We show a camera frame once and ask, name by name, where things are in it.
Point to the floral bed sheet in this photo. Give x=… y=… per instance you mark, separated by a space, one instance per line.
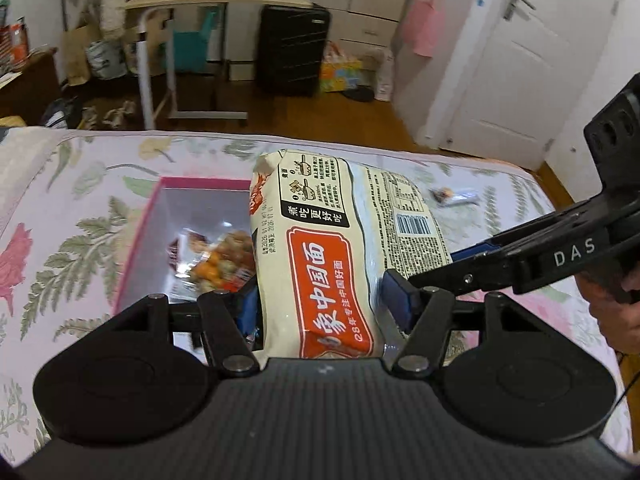
x=71 y=203

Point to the teal paper bag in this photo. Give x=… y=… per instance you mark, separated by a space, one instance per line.
x=191 y=48

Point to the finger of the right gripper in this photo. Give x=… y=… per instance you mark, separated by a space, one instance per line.
x=472 y=251

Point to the pink hanging bag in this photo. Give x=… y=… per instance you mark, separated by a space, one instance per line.
x=422 y=27

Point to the wooden nightstand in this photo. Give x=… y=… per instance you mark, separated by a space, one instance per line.
x=29 y=95

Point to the white snack bar far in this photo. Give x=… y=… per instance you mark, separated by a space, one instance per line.
x=447 y=197

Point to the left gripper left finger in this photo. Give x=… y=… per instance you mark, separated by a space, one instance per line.
x=225 y=346

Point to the colourful gift box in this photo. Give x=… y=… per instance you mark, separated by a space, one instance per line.
x=340 y=71

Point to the beige noodle packet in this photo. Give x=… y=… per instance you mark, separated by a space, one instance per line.
x=325 y=231

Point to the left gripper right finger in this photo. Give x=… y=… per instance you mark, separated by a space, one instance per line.
x=425 y=315

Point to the brown paper bag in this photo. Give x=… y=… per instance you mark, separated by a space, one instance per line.
x=74 y=45

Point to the white door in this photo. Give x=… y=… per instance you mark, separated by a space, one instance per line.
x=535 y=63

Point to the pink cardboard box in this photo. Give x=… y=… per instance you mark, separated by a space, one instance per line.
x=208 y=206

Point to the black suitcase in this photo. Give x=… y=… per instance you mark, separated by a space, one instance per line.
x=290 y=49

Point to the person right hand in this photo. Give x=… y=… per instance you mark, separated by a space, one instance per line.
x=618 y=323

